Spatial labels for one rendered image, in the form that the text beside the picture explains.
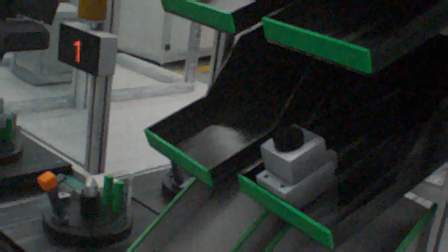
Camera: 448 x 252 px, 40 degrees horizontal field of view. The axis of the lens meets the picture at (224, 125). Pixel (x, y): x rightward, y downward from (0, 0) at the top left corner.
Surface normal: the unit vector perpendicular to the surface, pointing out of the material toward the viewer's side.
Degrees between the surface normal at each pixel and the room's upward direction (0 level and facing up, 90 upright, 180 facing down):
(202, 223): 45
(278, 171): 115
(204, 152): 25
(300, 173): 90
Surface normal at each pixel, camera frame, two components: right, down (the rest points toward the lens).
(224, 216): -0.47, -0.61
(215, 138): -0.22, -0.82
